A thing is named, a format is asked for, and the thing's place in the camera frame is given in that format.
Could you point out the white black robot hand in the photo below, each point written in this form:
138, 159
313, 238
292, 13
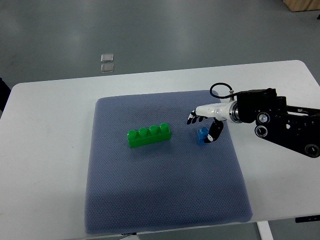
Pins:
219, 112

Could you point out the blue toy block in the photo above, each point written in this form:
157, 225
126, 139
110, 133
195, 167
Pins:
202, 134

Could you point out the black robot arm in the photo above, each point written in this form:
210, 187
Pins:
293, 127

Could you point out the green toy block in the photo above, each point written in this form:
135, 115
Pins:
146, 136

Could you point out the blue-grey mesh mat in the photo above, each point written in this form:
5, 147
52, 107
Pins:
170, 184

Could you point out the wooden furniture corner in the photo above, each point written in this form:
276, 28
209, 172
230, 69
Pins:
302, 5

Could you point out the white table leg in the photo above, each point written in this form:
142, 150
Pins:
264, 230

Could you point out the lower metal floor plate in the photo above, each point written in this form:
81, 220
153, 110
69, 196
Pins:
107, 68

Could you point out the metal floor plate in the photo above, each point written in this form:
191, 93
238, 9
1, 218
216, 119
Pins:
107, 57
107, 68

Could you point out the upper metal floor plate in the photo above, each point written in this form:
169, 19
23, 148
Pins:
107, 57

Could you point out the dark object at left edge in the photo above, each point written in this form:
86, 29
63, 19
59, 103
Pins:
5, 92

